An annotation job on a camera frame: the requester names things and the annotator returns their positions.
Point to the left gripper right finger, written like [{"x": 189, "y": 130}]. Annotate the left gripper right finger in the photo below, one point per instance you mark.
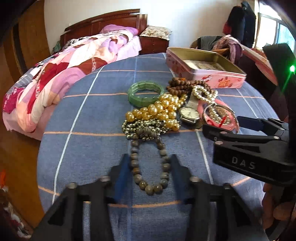
[{"x": 218, "y": 212}]

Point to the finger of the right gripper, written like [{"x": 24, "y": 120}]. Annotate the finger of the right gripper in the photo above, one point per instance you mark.
[
  {"x": 219, "y": 134},
  {"x": 259, "y": 123}
]

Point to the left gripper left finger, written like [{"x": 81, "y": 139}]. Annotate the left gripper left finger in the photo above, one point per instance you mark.
[{"x": 64, "y": 219}]

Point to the pink bangle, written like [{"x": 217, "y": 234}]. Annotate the pink bangle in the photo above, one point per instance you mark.
[{"x": 218, "y": 114}]

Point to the silver wrist watch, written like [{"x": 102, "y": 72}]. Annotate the silver wrist watch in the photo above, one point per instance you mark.
[{"x": 189, "y": 114}]

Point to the green jade bangle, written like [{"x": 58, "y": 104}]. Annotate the green jade bangle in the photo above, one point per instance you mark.
[{"x": 143, "y": 93}]

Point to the right hand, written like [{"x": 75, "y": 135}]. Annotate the right hand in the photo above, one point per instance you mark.
[{"x": 273, "y": 209}]

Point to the dark desk with pink cover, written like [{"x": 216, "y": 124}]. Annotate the dark desk with pink cover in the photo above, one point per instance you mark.
[{"x": 259, "y": 74}]

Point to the pink metal tin box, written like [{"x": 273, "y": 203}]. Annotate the pink metal tin box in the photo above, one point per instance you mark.
[{"x": 232, "y": 77}]

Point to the purple clothes on chair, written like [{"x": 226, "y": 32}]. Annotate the purple clothes on chair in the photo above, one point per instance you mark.
[{"x": 234, "y": 46}]

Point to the blue plaid tablecloth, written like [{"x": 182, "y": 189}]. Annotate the blue plaid tablecloth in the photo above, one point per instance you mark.
[{"x": 83, "y": 140}]

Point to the grey garment on chair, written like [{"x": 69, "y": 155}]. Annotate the grey garment on chair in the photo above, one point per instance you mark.
[{"x": 207, "y": 42}]

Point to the wicker chair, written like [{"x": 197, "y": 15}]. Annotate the wicker chair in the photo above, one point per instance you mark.
[{"x": 223, "y": 51}]

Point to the window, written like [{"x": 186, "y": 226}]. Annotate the window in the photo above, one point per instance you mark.
[{"x": 271, "y": 28}]

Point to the dark hanging coats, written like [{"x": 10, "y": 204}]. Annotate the dark hanging coats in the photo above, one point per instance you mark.
[{"x": 241, "y": 24}]

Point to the wooden nightstand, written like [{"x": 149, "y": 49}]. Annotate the wooden nightstand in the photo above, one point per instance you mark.
[{"x": 153, "y": 45}]

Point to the floral cushion on nightstand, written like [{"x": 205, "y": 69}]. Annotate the floral cushion on nightstand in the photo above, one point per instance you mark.
[{"x": 156, "y": 32}]

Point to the pink patchwork quilt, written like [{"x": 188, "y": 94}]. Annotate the pink patchwork quilt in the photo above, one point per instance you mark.
[{"x": 29, "y": 103}]

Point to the wooden bed with headboard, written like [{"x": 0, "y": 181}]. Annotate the wooden bed with headboard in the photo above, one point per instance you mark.
[{"x": 92, "y": 26}]

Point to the purple pillow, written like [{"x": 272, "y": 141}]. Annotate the purple pillow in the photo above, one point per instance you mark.
[{"x": 112, "y": 27}]

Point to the wooden wardrobe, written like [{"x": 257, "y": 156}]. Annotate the wooden wardrobe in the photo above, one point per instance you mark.
[{"x": 25, "y": 42}]

